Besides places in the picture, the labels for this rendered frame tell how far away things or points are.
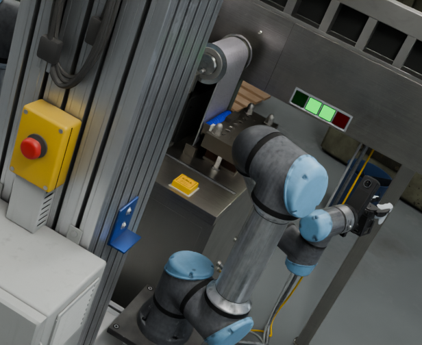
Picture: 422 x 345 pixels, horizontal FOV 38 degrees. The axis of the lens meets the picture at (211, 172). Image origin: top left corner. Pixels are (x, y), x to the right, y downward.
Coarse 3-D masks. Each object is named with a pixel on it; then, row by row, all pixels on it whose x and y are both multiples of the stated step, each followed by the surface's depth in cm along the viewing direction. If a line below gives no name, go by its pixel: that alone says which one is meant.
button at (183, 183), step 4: (180, 176) 208; (184, 176) 209; (176, 180) 205; (180, 180) 206; (184, 180) 207; (188, 180) 208; (192, 180) 209; (172, 184) 205; (176, 184) 204; (180, 184) 204; (184, 184) 205; (188, 184) 206; (192, 184) 206; (196, 184) 207; (180, 188) 204; (184, 188) 204; (188, 188) 203; (192, 188) 204; (196, 188) 209; (184, 192) 204; (188, 192) 204
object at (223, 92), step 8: (240, 72) 235; (224, 80) 221; (232, 80) 230; (216, 88) 218; (224, 88) 226; (232, 88) 236; (216, 96) 222; (224, 96) 231; (208, 104) 220; (216, 104) 228; (224, 104) 237; (208, 112) 224; (216, 112) 234; (208, 120) 229
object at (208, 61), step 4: (204, 56) 212; (208, 56) 211; (212, 56) 212; (204, 60) 213; (208, 60) 212; (212, 60) 211; (200, 64) 214; (204, 64) 213; (208, 64) 213; (212, 64) 212; (216, 64) 213; (200, 68) 214; (208, 68) 213; (212, 68) 212; (208, 72) 213; (212, 72) 213
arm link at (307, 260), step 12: (288, 228) 160; (288, 240) 158; (300, 240) 155; (288, 252) 158; (300, 252) 155; (312, 252) 154; (288, 264) 159; (300, 264) 156; (312, 264) 156; (300, 276) 159
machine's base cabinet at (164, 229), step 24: (144, 216) 215; (168, 216) 210; (192, 216) 207; (240, 216) 245; (144, 240) 218; (168, 240) 214; (192, 240) 210; (216, 240) 223; (144, 264) 222; (120, 288) 231
